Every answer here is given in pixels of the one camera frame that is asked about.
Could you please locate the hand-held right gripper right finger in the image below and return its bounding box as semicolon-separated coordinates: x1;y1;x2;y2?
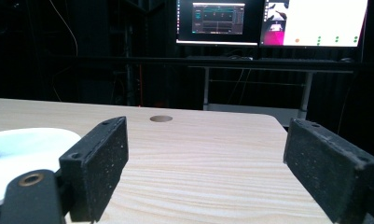
283;118;374;224

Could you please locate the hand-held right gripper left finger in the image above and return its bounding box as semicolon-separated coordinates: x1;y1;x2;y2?
59;116;130;224

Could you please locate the white plate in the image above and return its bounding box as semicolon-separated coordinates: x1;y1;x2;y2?
0;127;82;211

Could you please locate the black desk with metal legs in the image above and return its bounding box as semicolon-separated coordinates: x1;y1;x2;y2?
162;55;363;120

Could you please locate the white-screen computer monitor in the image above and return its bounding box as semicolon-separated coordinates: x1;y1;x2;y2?
259;0;369;49

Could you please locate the dark-screen computer monitor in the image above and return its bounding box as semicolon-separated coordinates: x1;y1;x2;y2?
175;0;264;47

